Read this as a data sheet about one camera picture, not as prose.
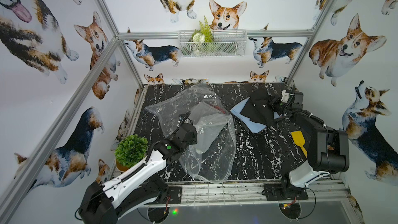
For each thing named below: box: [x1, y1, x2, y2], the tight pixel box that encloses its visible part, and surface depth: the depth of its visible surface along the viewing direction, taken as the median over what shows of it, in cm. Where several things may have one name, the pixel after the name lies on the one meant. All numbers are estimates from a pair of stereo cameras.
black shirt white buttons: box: [239, 90, 277, 127], surface depth 94 cm
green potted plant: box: [114, 134, 149, 172], surface depth 73 cm
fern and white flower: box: [188, 15, 218, 44], surface depth 84 cm
